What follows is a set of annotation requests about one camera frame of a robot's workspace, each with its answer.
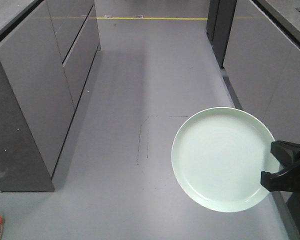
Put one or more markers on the grey cabinet block left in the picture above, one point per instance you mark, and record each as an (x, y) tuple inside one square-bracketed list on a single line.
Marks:
[(47, 48)]

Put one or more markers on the grey cabinet block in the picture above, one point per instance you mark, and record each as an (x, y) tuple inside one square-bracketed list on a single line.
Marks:
[(257, 43), (47, 48)]

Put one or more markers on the grey cabinet block right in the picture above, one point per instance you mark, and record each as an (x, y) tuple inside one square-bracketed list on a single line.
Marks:
[(257, 43)]

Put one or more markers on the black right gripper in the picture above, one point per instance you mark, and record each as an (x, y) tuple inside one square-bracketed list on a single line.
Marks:
[(287, 179)]

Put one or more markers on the light green round plate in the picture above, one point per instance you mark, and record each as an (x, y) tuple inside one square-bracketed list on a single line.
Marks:
[(218, 155)]

